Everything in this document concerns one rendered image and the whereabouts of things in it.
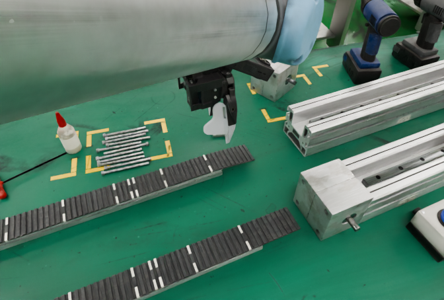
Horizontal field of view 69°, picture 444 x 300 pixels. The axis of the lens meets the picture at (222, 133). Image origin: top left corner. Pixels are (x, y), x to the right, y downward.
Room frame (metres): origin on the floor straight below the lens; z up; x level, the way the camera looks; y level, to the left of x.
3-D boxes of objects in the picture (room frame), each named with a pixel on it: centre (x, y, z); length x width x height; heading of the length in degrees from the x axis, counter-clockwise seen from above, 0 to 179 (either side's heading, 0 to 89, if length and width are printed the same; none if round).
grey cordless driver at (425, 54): (0.94, -0.61, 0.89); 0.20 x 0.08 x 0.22; 19
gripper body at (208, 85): (0.46, 0.03, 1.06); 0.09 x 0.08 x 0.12; 113
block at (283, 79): (0.76, -0.16, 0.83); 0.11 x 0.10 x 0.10; 48
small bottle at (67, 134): (0.53, 0.36, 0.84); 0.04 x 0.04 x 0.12
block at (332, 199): (0.34, -0.22, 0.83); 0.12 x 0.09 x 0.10; 23
